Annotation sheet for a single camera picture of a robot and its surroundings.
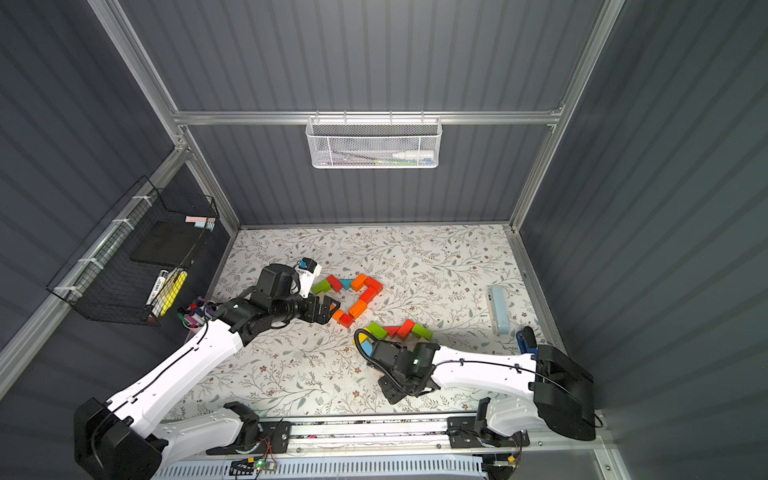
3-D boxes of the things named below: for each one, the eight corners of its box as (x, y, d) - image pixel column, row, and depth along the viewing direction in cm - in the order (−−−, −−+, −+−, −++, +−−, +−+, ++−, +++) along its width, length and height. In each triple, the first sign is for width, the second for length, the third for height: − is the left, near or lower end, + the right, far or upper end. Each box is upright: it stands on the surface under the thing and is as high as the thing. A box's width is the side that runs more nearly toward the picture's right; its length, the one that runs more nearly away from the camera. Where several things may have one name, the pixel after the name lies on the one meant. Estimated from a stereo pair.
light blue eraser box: (493, 335, 93) (497, 327, 88) (487, 293, 103) (491, 284, 98) (506, 336, 93) (511, 328, 88) (499, 294, 102) (503, 285, 98)
